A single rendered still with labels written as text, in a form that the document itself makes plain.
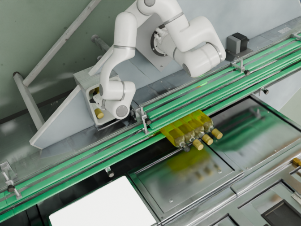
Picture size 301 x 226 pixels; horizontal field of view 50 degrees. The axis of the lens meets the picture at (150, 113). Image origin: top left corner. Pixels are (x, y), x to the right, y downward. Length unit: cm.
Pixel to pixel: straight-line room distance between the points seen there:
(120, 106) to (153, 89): 43
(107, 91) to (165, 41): 36
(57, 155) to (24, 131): 61
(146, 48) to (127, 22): 28
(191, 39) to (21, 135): 131
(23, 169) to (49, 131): 21
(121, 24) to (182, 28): 23
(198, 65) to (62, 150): 78
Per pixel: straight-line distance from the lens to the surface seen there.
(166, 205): 153
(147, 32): 146
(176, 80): 172
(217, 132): 160
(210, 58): 128
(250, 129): 189
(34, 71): 208
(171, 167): 166
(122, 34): 123
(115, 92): 125
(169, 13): 124
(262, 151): 178
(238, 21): 195
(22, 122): 226
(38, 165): 161
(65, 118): 162
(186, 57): 128
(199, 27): 127
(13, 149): 210
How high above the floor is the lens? 203
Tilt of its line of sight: 44 degrees down
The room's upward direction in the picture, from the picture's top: 136 degrees clockwise
